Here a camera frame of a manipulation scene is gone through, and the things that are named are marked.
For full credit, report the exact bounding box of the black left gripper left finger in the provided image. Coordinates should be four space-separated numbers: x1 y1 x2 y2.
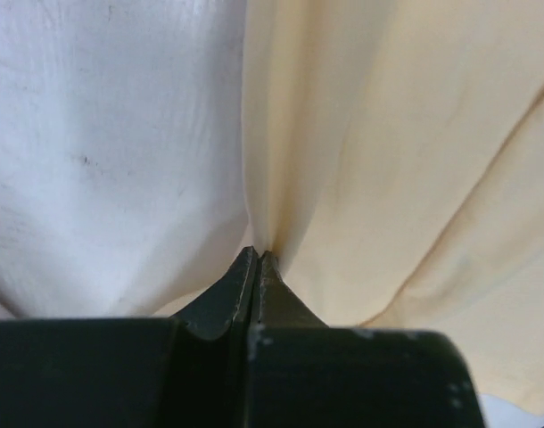
0 247 258 427

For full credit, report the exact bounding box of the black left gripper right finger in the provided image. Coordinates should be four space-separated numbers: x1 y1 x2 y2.
247 253 485 427

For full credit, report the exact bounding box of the yellow t shirt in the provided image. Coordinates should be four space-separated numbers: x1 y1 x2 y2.
155 0 544 420

